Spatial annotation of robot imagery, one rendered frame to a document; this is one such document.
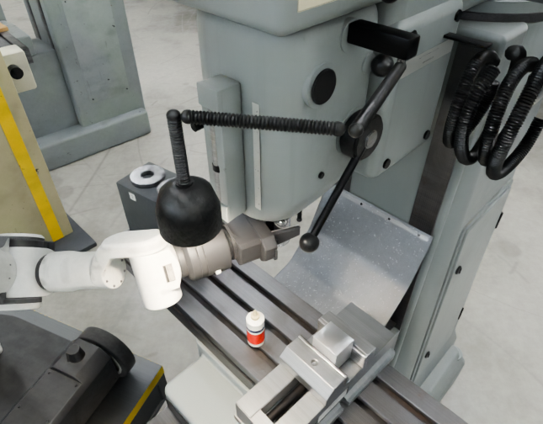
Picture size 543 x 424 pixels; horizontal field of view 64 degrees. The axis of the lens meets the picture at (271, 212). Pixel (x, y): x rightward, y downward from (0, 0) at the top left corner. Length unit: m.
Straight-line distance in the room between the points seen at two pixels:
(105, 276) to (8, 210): 1.83
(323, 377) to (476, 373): 1.41
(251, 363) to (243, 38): 0.70
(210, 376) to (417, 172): 0.68
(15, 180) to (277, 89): 2.09
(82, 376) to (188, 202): 1.05
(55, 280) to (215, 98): 0.45
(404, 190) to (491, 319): 1.45
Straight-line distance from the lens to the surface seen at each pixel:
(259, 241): 0.74
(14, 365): 1.60
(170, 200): 0.47
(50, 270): 0.84
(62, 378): 1.48
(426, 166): 1.01
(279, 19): 0.45
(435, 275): 1.21
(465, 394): 2.16
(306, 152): 0.59
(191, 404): 1.11
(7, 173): 2.49
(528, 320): 2.52
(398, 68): 0.52
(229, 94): 0.56
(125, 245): 0.72
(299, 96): 0.54
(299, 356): 0.90
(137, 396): 1.60
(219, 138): 0.58
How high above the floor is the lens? 1.78
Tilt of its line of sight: 41 degrees down
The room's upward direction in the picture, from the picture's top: straight up
